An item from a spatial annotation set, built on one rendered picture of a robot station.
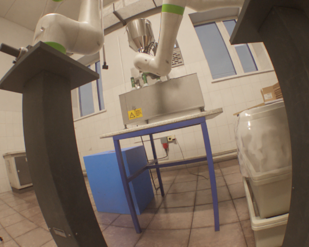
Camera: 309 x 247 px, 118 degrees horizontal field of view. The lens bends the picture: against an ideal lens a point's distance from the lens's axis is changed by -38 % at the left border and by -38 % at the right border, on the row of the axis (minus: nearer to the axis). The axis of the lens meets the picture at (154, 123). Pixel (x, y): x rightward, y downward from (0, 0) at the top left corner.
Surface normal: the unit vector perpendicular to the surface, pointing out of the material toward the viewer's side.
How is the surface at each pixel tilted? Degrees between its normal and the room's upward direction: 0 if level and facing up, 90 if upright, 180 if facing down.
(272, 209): 96
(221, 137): 90
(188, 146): 90
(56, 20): 89
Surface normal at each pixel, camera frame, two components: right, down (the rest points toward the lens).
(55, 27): 0.71, -0.19
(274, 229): -0.42, 0.12
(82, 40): 0.63, 0.61
